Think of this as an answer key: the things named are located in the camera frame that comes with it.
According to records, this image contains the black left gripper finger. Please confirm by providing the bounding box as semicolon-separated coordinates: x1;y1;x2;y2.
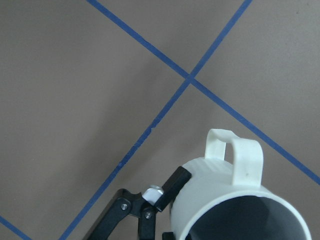
84;166;192;240

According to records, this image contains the white mug with HOME text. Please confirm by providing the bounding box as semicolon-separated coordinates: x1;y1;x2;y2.
170;129;312;240

